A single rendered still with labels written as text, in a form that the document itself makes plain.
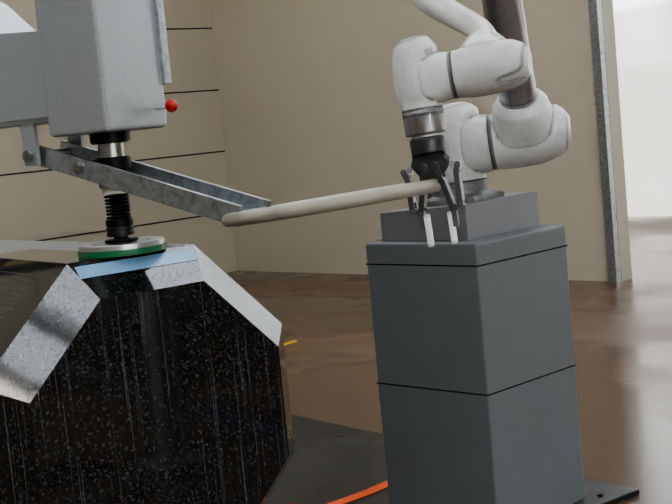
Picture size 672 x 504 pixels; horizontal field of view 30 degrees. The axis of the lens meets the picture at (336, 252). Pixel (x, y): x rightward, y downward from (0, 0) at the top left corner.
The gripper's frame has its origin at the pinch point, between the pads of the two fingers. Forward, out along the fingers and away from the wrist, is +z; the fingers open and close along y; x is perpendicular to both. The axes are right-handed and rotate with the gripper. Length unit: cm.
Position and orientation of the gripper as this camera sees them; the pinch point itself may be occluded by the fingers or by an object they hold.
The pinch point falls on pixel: (440, 230)
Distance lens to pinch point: 270.2
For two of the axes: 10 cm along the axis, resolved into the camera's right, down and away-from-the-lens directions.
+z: 1.6, 9.9, 0.5
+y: -9.3, 1.3, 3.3
